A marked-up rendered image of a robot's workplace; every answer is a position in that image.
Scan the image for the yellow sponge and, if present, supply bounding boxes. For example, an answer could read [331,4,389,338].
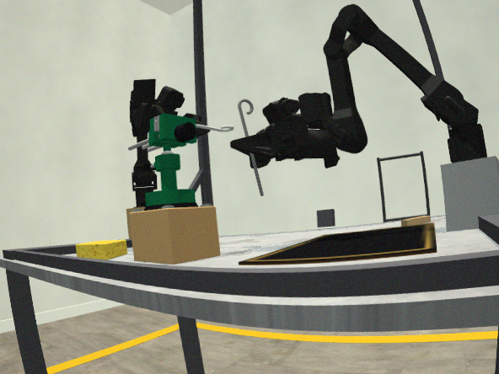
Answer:
[76,240,127,260]

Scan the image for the green bench vise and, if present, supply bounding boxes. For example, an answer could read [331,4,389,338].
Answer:
[145,113,196,206]

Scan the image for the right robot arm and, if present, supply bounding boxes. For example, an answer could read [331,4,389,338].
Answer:
[130,79,185,207]

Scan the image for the black flat mat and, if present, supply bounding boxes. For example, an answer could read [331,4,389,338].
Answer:
[239,222,437,265]

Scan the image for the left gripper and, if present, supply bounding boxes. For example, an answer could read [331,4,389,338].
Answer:
[230,114,316,168]

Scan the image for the brown wooden block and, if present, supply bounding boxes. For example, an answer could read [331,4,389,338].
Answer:
[129,206,221,264]

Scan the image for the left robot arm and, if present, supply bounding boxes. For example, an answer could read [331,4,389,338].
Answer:
[262,4,487,168]

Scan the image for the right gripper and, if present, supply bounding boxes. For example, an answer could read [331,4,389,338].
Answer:
[135,103,210,137]

